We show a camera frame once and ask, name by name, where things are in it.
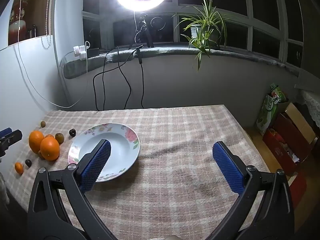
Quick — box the brown cardboard box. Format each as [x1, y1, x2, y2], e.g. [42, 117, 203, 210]
[277, 102, 318, 155]

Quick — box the floral white plate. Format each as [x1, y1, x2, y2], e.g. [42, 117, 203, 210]
[68, 123, 141, 183]

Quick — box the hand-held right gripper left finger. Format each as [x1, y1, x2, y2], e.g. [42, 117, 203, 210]
[26, 138, 118, 240]

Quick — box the spider plant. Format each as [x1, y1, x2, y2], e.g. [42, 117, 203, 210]
[172, 0, 229, 72]

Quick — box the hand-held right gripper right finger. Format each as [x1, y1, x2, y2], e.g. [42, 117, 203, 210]
[212, 141, 295, 240]

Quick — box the black cable with inline switch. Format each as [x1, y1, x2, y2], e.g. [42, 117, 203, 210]
[135, 44, 145, 109]

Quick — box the red box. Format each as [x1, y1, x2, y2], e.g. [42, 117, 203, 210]
[262, 127, 309, 177]

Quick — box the pale plant pot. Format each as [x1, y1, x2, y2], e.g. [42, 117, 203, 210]
[190, 24, 220, 46]

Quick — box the large orange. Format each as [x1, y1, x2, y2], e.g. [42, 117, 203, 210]
[40, 137, 60, 161]
[29, 131, 45, 153]

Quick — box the green printed bag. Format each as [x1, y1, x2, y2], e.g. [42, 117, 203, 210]
[256, 84, 288, 135]

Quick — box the white lace cloth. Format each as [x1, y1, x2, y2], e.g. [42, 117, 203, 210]
[300, 90, 320, 128]

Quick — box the red white vase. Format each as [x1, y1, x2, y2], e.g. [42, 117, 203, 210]
[9, 1, 27, 45]

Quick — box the long white cable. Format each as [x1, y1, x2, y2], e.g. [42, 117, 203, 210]
[15, 0, 89, 108]

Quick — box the white bead cord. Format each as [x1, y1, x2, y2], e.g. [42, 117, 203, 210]
[41, 0, 55, 49]

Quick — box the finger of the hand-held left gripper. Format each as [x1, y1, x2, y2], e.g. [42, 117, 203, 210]
[0, 127, 23, 157]

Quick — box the grey sill mat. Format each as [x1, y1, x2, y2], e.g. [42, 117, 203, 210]
[62, 42, 300, 79]

